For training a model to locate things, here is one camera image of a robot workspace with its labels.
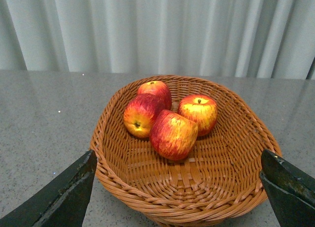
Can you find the white curtain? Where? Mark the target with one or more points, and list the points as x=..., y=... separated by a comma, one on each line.
x=240, y=38

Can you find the red yellow apple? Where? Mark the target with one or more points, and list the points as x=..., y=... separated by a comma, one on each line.
x=201, y=109

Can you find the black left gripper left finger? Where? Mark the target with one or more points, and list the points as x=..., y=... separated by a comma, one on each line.
x=61, y=203

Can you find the red apple streaked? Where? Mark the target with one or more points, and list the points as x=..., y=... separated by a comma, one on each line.
x=173, y=136

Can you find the red apple back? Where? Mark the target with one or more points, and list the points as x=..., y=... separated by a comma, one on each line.
x=158, y=88

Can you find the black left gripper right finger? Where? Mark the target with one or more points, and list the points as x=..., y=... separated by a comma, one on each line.
x=291, y=192

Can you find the brown wicker basket left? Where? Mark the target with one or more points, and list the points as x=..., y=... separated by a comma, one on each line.
x=218, y=180

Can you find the red apple lying sideways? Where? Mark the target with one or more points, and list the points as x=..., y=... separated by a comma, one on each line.
x=141, y=113

